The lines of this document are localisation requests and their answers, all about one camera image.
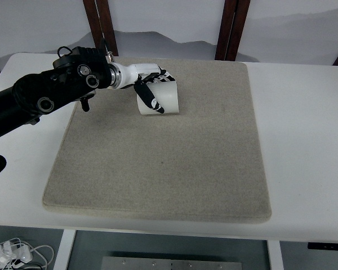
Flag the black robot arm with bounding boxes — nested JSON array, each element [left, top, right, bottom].
[[0, 40, 113, 137]]

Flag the white power adapters with cables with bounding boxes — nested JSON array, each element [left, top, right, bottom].
[[0, 237, 55, 269]]

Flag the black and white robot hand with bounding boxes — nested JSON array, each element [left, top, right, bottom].
[[108, 63, 179, 115]]

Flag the beige felt mat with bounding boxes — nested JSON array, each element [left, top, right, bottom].
[[42, 59, 272, 223]]

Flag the left brown screen frame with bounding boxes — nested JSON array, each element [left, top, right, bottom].
[[82, 0, 119, 56]]

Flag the black desk control panel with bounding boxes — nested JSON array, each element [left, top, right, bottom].
[[307, 242, 338, 251]]

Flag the middle brown screen frame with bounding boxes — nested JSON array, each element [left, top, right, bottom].
[[215, 0, 251, 61]]

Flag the white ribbed cup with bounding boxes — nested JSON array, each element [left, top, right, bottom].
[[137, 81, 179, 115]]

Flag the metal base plate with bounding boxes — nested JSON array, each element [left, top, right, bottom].
[[101, 256, 243, 270]]

